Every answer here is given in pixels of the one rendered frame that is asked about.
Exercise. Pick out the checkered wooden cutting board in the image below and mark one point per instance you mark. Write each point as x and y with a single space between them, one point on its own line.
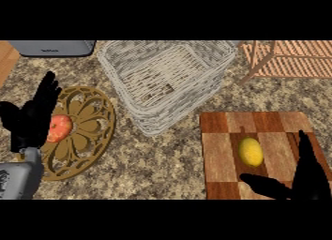
224 150

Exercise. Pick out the red apple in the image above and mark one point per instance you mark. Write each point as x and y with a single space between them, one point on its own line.
60 128

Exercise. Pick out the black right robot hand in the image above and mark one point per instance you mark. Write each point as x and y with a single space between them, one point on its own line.
307 178

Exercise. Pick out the round brown carved trivet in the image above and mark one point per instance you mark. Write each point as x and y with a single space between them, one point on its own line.
87 131

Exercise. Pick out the grey appliance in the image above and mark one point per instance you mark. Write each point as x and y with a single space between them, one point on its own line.
53 47

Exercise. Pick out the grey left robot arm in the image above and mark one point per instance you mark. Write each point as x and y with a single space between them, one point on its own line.
12 181

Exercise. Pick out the slatted wooden rack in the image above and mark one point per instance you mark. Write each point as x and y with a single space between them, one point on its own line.
303 59

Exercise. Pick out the yellow lemon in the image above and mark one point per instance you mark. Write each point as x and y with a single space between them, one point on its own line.
251 152

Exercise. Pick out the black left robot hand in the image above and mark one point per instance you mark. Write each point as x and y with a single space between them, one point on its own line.
29 118

